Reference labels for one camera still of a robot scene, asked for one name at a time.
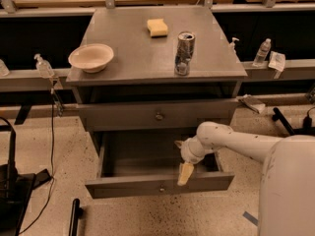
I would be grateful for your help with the beige bowl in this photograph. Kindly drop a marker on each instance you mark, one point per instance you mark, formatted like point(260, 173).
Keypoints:
point(91, 58)

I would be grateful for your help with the grey drawer cabinet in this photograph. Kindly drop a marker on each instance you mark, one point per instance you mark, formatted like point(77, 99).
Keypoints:
point(142, 68)

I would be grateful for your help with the yellow sponge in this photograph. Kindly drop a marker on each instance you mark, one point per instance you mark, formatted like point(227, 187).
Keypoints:
point(157, 27)

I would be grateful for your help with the white paper packet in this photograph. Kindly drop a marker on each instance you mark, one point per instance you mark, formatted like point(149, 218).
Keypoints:
point(277, 61)

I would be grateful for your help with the grey top drawer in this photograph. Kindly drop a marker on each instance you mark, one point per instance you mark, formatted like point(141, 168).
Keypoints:
point(155, 114)

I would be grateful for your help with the black stand base left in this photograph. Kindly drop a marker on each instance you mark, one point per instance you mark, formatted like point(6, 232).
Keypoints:
point(15, 188)

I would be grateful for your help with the silver drink can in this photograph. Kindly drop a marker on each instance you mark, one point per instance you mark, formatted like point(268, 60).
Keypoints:
point(184, 52)

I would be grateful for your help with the grey drawer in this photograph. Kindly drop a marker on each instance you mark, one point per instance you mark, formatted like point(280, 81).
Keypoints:
point(146, 162)
point(155, 114)

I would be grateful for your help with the right hand sanitizer bottle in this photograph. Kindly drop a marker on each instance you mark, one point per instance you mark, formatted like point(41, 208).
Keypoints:
point(232, 45)

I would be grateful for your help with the black bar bottom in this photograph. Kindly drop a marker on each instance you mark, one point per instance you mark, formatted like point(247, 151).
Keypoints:
point(76, 213)

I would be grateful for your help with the black stand leg right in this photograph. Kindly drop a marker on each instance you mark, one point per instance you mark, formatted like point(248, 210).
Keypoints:
point(306, 129)

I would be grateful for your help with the left hand sanitizer bottle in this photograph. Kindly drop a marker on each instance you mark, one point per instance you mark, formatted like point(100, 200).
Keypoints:
point(44, 67)

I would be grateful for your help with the folded cloth on ledge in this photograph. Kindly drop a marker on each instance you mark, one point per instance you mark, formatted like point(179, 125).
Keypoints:
point(253, 103)

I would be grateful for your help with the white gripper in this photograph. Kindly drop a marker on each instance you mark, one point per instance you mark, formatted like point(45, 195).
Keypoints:
point(188, 152)

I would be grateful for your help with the hand sanitizer bottle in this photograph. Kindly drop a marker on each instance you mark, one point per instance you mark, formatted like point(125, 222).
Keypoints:
point(44, 67)
point(232, 45)

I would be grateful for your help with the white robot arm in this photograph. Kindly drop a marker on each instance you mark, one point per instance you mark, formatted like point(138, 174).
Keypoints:
point(287, 187)

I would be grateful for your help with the clear water bottle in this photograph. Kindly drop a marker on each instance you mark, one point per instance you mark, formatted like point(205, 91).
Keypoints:
point(262, 52)

